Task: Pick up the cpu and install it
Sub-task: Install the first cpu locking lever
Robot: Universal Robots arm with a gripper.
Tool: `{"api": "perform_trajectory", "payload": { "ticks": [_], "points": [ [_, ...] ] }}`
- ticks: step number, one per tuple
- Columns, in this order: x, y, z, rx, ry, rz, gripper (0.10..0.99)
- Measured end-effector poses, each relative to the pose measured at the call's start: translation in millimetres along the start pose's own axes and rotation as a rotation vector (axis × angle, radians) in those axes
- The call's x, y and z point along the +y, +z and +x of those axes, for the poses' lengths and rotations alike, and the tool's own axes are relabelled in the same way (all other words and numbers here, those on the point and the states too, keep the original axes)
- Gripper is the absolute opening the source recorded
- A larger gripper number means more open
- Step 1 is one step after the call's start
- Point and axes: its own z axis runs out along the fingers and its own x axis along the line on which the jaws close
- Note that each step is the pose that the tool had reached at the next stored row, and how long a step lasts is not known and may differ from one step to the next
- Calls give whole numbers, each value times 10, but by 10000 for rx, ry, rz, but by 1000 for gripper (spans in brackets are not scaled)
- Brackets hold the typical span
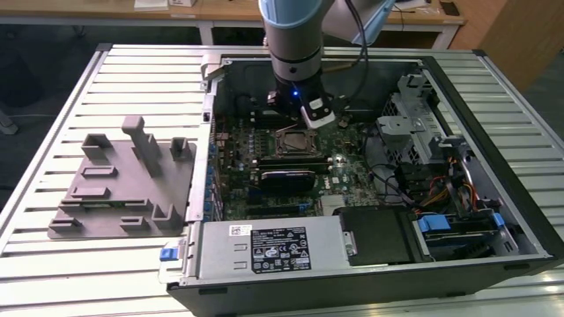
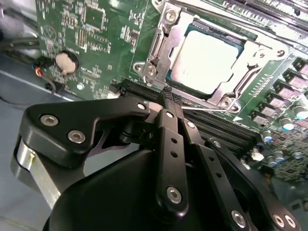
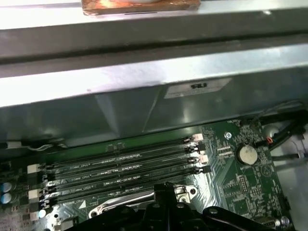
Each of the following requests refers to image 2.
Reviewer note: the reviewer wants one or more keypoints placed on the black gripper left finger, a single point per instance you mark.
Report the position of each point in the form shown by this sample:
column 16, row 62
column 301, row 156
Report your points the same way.
column 60, row 130

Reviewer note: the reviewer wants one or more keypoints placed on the metal socket cover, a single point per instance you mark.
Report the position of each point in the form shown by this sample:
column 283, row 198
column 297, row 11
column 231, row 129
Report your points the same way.
column 174, row 50

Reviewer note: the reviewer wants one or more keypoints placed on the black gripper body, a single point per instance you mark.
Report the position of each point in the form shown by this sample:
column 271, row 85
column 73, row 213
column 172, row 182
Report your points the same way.
column 108, row 204

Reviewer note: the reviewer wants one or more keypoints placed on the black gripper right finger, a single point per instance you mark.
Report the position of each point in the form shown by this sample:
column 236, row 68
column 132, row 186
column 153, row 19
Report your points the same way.
column 216, row 173

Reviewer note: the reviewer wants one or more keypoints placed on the silver CPU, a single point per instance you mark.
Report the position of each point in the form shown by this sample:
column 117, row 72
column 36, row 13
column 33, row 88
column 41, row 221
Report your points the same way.
column 204, row 62

